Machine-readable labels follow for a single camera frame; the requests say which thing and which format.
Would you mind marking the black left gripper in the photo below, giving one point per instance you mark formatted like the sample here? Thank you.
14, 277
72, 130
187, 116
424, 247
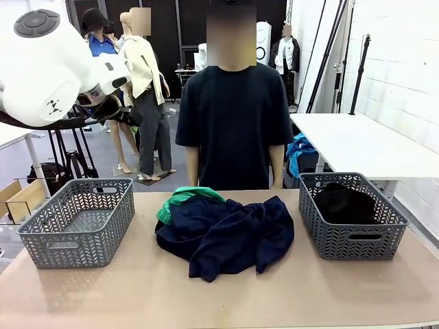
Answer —
116, 111

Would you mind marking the navy blue garment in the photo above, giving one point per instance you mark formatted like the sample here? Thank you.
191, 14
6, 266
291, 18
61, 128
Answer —
233, 240

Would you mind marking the person's right forearm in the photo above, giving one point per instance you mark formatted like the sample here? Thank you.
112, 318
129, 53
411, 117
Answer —
192, 168

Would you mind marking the person's left forearm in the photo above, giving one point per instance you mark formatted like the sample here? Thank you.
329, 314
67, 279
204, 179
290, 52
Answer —
277, 168

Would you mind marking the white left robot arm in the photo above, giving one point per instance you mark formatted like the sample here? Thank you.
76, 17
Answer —
41, 68

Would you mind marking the mannequin in cream jacket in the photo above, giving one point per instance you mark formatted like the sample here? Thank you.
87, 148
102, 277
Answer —
144, 68

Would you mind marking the small background table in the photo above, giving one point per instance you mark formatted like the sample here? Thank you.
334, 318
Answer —
185, 72

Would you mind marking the green garment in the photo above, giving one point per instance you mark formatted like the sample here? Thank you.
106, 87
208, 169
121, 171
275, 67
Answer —
195, 195

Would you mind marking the mannequin in blue shirt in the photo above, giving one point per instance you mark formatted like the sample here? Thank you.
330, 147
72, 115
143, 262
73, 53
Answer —
99, 44

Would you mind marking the black bag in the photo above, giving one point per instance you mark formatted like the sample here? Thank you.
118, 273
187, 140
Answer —
48, 173

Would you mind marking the small white background robot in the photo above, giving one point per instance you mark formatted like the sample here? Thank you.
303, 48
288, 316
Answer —
200, 56

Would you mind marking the person in black t-shirt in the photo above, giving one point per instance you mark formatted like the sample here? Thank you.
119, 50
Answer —
236, 130

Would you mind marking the white side table leg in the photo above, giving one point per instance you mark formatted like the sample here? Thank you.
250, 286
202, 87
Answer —
37, 164

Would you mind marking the grey perforated plastic basket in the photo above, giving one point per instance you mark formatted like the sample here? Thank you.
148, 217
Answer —
85, 222
363, 227

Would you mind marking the white side table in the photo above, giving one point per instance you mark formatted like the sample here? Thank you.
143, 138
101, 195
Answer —
13, 135

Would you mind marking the blue cloth pile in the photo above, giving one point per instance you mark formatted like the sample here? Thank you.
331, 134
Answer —
298, 150

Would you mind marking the black leaning folded stand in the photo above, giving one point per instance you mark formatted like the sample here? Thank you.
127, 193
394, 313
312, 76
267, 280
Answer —
326, 56

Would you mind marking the black garment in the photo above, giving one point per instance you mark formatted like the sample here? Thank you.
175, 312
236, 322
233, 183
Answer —
343, 205

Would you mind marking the black upright light stand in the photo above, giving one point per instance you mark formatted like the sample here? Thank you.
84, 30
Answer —
361, 73

